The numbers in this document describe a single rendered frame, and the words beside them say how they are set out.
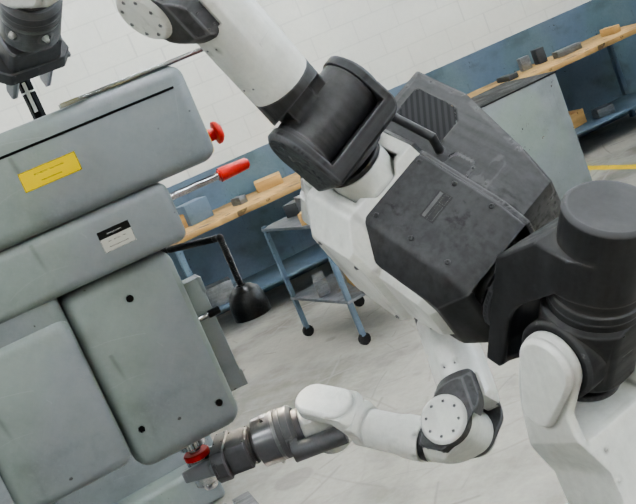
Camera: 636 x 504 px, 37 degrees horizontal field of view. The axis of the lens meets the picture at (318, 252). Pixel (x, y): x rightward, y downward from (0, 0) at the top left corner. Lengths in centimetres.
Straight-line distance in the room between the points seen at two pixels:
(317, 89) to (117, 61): 700
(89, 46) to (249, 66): 705
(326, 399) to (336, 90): 57
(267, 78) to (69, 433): 65
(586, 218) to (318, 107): 38
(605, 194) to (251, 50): 46
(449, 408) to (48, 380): 61
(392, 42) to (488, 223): 772
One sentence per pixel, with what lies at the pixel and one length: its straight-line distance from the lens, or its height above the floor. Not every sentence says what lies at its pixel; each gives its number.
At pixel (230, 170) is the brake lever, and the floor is 170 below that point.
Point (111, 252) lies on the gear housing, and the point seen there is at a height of 166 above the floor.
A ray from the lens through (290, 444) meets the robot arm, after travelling 163.
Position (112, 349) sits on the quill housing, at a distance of 154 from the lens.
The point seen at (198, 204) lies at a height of 102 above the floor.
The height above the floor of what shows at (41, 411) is 148.
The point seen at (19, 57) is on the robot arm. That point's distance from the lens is 149.
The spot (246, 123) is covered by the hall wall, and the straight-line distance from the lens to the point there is 841.
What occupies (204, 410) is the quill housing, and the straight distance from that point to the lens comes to 159.
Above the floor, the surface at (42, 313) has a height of 162.
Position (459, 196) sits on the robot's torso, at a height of 158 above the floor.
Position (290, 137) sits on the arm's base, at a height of 174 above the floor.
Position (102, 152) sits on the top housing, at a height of 181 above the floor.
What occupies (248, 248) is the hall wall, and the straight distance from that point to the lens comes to 841.
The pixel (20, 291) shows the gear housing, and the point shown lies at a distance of 150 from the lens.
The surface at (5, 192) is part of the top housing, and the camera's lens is 148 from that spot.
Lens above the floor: 183
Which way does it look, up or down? 11 degrees down
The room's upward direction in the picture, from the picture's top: 23 degrees counter-clockwise
